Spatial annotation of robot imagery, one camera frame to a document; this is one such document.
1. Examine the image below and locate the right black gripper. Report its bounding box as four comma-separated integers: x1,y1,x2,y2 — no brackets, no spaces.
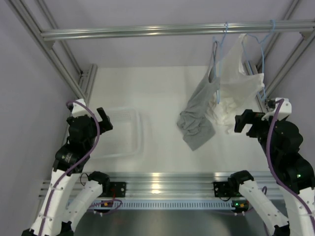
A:
234,109,282,161

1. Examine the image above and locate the grey tank top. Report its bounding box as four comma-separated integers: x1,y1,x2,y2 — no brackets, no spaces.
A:
177,41,220,151

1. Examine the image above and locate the light blue wire hanger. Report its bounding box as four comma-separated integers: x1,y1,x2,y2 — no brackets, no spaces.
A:
212,22,229,104

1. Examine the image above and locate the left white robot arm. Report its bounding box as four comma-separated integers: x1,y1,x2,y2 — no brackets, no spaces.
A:
22,107,113,236

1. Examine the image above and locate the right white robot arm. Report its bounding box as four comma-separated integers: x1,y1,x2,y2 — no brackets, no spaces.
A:
228,110,315,236

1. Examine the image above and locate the white tank top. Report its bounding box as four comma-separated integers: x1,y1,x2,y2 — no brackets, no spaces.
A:
206,34,265,134

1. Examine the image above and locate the white plastic basket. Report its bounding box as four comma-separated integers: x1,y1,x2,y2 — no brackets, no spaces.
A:
91,107,143,160

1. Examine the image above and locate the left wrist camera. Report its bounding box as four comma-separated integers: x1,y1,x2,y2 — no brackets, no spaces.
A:
71,99,89,118

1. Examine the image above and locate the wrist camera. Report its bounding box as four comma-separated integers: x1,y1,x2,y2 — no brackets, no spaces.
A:
71,99,89,118
264,97,292,120

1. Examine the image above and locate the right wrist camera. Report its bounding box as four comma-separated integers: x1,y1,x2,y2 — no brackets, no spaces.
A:
264,97,292,120

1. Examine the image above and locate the left aluminium frame post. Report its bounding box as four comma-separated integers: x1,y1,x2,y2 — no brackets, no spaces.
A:
6,0,98,104

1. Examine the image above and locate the aluminium frame post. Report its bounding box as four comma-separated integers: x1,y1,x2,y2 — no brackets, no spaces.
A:
264,0,315,96
6,0,98,104

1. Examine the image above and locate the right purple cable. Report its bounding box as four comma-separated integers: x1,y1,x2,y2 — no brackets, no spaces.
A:
265,98,313,222

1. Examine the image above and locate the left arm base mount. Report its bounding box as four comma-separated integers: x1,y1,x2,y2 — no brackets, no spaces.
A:
108,181,127,198

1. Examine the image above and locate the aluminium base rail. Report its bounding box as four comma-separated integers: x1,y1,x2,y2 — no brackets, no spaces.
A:
39,172,284,197

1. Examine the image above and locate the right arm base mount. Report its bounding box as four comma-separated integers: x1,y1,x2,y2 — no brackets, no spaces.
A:
213,181,232,198

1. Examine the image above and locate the perforated cable duct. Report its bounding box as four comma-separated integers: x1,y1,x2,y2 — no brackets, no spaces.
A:
66,199,237,210

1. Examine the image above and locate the right aluminium frame post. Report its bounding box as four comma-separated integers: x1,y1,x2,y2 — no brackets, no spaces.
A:
264,0,315,96

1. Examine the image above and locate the aluminium hanging rail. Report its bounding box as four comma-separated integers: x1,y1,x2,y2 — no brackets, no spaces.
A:
40,20,315,41

